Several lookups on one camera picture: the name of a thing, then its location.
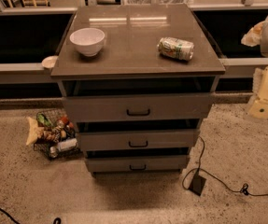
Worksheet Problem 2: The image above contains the crushed green white can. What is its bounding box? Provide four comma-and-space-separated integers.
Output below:
157, 37, 194, 61

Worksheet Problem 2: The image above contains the grey top drawer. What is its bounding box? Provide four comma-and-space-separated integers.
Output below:
62, 93, 212, 122

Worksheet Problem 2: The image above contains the green snack packet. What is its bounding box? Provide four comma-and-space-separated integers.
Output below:
36, 113, 52, 127

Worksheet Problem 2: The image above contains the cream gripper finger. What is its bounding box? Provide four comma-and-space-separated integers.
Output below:
241, 21, 264, 47

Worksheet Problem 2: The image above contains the grey drawer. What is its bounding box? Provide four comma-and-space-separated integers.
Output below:
85, 155, 190, 173
77, 129, 200, 151
62, 93, 212, 122

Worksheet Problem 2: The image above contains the black floor cable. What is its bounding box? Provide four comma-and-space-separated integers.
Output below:
181, 135, 268, 198

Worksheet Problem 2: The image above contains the black foot pedal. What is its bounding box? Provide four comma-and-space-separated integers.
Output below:
189, 170, 206, 196

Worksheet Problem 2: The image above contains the grey bottom drawer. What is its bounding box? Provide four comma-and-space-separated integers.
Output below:
85, 155, 190, 173

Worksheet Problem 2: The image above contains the white ceramic bowl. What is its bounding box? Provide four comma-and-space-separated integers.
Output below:
69, 28, 106, 57

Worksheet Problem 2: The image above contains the red capped bottle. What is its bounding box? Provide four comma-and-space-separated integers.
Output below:
56, 116, 69, 129

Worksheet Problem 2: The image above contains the yellow chip bag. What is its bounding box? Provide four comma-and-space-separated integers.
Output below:
26, 117, 44, 146

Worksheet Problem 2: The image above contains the grey drawer cabinet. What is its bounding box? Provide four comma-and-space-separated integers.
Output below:
49, 3, 227, 178

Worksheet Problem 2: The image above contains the black wire basket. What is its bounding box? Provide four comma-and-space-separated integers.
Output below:
33, 108, 81, 160

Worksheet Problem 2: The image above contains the white plastic bottle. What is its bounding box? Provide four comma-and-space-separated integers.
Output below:
57, 138, 78, 152

